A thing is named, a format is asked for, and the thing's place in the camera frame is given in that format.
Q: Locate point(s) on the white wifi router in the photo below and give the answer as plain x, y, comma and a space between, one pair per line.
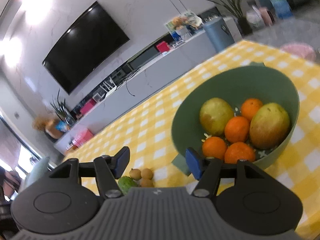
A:
108, 86

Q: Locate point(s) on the red box on counter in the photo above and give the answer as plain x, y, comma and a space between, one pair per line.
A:
163, 47

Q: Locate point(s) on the small brown longan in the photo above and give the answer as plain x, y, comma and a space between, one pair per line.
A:
147, 174
135, 174

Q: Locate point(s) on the white plastic bag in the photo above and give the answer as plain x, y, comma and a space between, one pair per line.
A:
254, 18

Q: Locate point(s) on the black wall television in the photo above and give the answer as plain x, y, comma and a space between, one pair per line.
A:
92, 38

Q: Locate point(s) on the potted long-leaf plant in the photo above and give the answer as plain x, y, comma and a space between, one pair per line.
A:
233, 7

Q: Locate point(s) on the orange mandarin in bowl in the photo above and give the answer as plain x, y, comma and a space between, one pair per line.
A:
250, 107
214, 147
239, 151

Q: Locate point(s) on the orange mandarin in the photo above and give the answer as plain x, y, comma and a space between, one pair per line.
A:
239, 151
237, 129
214, 147
250, 107

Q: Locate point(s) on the green plastic bowl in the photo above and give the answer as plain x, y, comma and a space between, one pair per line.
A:
234, 86

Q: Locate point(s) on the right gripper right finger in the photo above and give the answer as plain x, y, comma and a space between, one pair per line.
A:
205, 171

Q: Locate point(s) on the white long tv counter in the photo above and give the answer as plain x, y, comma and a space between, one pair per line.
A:
152, 77

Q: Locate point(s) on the pink box on counter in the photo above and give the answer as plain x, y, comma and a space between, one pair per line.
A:
88, 106

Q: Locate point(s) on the blue-grey pedal bin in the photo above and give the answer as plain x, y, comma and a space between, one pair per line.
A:
218, 34

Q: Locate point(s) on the green cucumber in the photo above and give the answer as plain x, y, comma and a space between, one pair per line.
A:
125, 183

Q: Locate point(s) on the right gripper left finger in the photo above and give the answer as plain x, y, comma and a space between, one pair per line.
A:
108, 169

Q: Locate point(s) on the pink small appliance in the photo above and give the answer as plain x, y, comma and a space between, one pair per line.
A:
266, 16

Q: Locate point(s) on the yellow checkered tablecloth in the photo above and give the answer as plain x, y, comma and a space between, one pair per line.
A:
159, 130

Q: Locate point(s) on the blue water jug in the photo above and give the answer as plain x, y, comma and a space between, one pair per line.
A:
282, 9

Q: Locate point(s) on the yellow-green mango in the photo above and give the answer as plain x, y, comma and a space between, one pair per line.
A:
269, 127
214, 115

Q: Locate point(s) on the teddy bear bouquet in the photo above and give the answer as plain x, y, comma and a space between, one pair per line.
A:
186, 19

